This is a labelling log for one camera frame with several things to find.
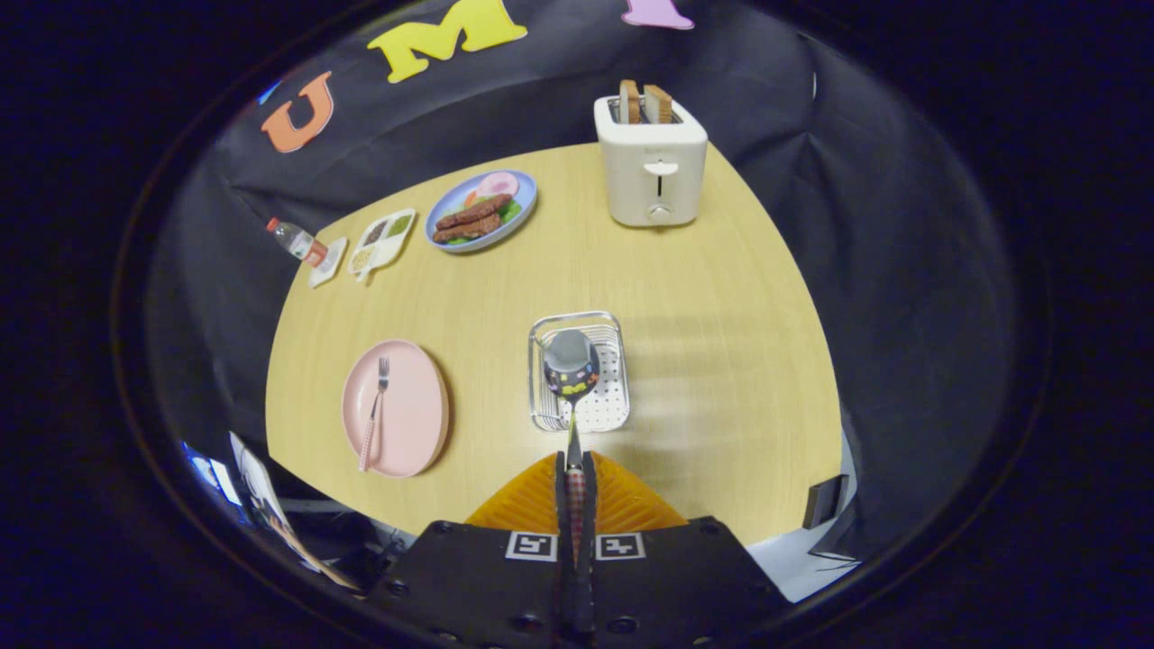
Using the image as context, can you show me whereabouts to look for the pink round plate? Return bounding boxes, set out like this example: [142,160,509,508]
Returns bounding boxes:
[341,339,450,479]

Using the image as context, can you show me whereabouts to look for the white printed board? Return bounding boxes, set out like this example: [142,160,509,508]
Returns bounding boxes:
[230,431,362,591]

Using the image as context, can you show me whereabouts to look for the clear water bottle red label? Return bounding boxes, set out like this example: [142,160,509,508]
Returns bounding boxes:
[266,216,328,268]

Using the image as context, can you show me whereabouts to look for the blue food plate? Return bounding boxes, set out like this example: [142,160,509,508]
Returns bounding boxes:
[425,169,538,254]

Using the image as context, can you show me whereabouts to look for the metal spoon checked red handle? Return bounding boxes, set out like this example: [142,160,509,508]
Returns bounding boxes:
[543,329,601,567]

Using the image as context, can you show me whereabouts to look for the black table bracket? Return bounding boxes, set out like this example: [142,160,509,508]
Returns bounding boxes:
[804,474,850,530]

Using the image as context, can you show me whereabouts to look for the blue glowing screen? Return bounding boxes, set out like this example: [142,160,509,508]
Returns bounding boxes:
[180,442,241,506]

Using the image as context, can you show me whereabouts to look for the white divided seasoning tray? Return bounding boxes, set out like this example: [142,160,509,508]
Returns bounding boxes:
[347,208,417,282]

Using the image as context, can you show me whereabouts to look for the metal wire basket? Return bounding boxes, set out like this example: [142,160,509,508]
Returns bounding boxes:
[528,311,631,434]

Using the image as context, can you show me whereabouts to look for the metal fork checked red handle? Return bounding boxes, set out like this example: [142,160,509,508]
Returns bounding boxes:
[358,356,390,472]

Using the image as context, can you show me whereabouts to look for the white square coaster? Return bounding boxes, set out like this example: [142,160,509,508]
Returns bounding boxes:
[308,236,349,289]

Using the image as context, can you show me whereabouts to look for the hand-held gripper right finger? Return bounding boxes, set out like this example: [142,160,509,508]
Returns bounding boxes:
[577,451,794,649]

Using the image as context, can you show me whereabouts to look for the brown grilled sausage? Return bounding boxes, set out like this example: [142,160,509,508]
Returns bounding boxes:
[436,194,512,230]
[432,214,502,244]

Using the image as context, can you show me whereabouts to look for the white toaster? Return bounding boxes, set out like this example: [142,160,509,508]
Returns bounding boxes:
[594,95,709,228]

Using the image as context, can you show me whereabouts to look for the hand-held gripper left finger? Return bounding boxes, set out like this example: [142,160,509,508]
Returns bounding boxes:
[365,451,574,649]

